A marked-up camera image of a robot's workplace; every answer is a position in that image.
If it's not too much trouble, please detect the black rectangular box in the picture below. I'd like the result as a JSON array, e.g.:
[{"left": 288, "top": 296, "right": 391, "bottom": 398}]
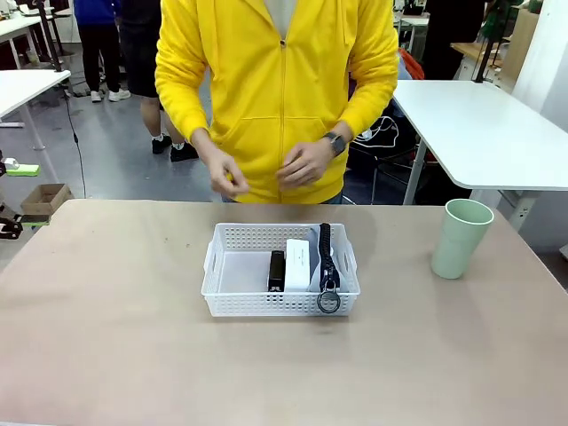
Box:
[{"left": 266, "top": 249, "right": 287, "bottom": 293}]

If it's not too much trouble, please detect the white rectangular box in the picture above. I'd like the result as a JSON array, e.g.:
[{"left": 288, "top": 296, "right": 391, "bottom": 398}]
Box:
[{"left": 283, "top": 238, "right": 312, "bottom": 294}]

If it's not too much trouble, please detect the person's left forearm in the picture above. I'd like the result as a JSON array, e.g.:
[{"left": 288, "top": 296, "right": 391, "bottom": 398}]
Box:
[{"left": 339, "top": 61, "right": 399, "bottom": 144}]

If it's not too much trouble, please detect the person's right forearm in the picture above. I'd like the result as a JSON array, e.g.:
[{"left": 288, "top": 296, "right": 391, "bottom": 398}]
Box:
[{"left": 154, "top": 52, "right": 212, "bottom": 144}]

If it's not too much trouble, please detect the white perforated plastic basket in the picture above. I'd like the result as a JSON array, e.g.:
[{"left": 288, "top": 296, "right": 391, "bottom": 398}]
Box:
[{"left": 201, "top": 222, "right": 361, "bottom": 318}]

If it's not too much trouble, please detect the person's right hand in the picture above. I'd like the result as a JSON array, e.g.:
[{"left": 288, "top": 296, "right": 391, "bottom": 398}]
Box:
[{"left": 191, "top": 128, "right": 252, "bottom": 201}]

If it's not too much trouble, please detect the person's left hand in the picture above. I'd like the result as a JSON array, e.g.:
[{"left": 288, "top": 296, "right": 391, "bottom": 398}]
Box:
[{"left": 276, "top": 140, "right": 339, "bottom": 190}]

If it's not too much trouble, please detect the brown cardboard box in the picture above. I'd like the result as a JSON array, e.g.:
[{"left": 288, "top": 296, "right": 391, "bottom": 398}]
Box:
[{"left": 20, "top": 182, "right": 75, "bottom": 217}]

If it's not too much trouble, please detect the small white side table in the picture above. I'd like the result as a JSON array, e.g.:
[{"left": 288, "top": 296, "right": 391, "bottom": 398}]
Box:
[{"left": 0, "top": 69, "right": 73, "bottom": 184}]

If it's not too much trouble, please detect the black clamp pole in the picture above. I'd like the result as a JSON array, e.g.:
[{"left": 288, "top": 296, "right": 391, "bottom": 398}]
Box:
[{"left": 38, "top": 0, "right": 64, "bottom": 74}]

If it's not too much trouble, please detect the bystander in blue top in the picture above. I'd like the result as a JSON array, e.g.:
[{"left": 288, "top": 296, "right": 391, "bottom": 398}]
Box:
[{"left": 73, "top": 0, "right": 132, "bottom": 104}]

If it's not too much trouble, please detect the bystander in black shorts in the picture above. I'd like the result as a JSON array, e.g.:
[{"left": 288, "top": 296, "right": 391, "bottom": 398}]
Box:
[{"left": 118, "top": 0, "right": 201, "bottom": 163}]

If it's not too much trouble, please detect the person in yellow hoodie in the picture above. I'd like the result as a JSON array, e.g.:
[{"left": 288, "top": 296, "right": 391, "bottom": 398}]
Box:
[{"left": 154, "top": 0, "right": 400, "bottom": 205}]

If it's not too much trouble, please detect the black wrist watch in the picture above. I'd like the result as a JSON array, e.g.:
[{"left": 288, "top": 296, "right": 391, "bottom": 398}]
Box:
[{"left": 323, "top": 130, "right": 349, "bottom": 158}]

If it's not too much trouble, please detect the pale green plastic cup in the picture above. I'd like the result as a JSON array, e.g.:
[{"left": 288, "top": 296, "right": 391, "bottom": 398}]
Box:
[{"left": 430, "top": 198, "right": 495, "bottom": 280}]

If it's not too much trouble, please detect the large white side table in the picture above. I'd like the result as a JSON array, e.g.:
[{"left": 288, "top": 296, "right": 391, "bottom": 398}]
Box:
[{"left": 391, "top": 79, "right": 568, "bottom": 206}]

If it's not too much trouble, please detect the bystander in black clothes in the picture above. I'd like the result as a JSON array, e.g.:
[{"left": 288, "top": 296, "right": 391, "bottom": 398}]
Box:
[{"left": 422, "top": 0, "right": 485, "bottom": 82}]

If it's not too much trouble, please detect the wooden background table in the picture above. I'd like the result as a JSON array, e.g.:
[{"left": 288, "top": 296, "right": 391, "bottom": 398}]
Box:
[{"left": 450, "top": 41, "right": 512, "bottom": 64}]

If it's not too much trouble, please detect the black lamp pole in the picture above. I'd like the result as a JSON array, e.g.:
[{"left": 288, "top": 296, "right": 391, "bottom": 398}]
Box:
[{"left": 473, "top": 37, "right": 501, "bottom": 84}]

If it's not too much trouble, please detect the tall cardboard carton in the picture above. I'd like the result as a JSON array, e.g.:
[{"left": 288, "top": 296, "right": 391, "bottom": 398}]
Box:
[{"left": 503, "top": 7, "right": 539, "bottom": 82}]

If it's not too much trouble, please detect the white partition panel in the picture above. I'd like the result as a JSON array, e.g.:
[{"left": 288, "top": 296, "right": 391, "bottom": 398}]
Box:
[{"left": 512, "top": 0, "right": 568, "bottom": 114}]

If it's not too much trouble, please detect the black hanging floor cable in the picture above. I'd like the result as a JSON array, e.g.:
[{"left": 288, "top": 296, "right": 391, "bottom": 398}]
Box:
[{"left": 65, "top": 88, "right": 88, "bottom": 199}]

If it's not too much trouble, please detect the white cable bundle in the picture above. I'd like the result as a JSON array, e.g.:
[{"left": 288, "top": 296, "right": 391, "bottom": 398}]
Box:
[{"left": 354, "top": 115, "right": 402, "bottom": 148}]

